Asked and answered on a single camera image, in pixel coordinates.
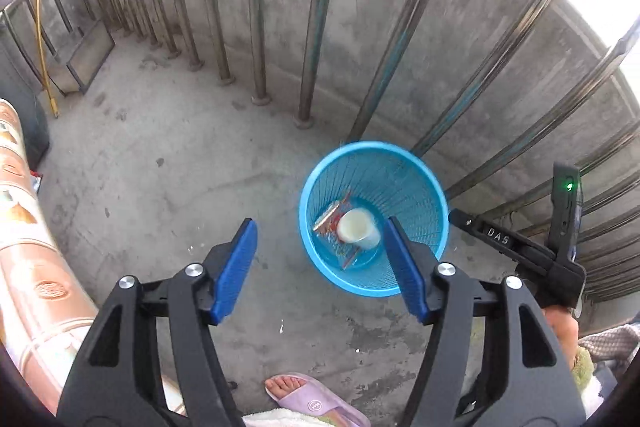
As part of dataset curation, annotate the orange patterned tiled ledge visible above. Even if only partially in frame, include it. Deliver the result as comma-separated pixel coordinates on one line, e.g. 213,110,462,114
0,99,186,418

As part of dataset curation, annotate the yellow hose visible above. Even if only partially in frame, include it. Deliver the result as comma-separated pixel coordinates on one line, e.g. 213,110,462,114
32,0,61,118

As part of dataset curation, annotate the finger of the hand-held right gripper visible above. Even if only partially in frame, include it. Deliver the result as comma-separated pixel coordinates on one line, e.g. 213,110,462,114
448,208,527,259

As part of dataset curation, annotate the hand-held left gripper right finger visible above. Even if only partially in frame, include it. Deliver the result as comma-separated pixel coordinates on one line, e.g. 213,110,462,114
382,216,587,427

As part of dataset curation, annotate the grey mesh cloth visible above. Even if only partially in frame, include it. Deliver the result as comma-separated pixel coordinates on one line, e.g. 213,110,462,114
579,324,640,364

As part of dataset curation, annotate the clear plastic wrapper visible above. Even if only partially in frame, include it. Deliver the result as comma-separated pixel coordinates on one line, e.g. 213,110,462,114
332,242,366,270

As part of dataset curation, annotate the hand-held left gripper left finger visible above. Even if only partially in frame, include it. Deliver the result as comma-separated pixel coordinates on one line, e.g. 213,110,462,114
57,218,259,427

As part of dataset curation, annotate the metal framed glass pane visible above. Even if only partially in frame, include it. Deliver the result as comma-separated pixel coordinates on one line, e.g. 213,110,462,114
52,19,117,95

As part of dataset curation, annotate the row of metal railing bars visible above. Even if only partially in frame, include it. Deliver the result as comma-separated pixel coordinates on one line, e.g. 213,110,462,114
0,0,640,303

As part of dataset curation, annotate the red striped snack wrapper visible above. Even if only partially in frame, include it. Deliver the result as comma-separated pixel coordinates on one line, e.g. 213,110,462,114
312,192,353,235

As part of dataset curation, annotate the white towel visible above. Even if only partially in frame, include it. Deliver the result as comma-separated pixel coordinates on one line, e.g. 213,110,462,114
242,407,346,427

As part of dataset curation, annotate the person's bare foot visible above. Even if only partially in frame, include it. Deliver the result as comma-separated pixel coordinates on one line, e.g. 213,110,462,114
265,374,312,408

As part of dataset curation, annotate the white paper cup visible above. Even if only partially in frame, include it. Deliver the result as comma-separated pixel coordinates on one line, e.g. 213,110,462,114
336,208,382,251

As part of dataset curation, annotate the green fleece garment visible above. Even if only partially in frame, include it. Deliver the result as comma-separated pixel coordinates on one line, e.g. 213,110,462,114
570,349,608,408

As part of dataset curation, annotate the person's right forearm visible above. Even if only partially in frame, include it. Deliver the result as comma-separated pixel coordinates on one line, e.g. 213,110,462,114
542,306,583,370

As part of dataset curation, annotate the lilac slipper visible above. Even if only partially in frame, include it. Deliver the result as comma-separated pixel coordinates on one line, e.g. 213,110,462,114
265,373,371,427

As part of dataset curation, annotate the blue plastic mesh basket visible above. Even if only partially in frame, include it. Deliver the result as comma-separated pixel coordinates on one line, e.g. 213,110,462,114
299,141,450,298

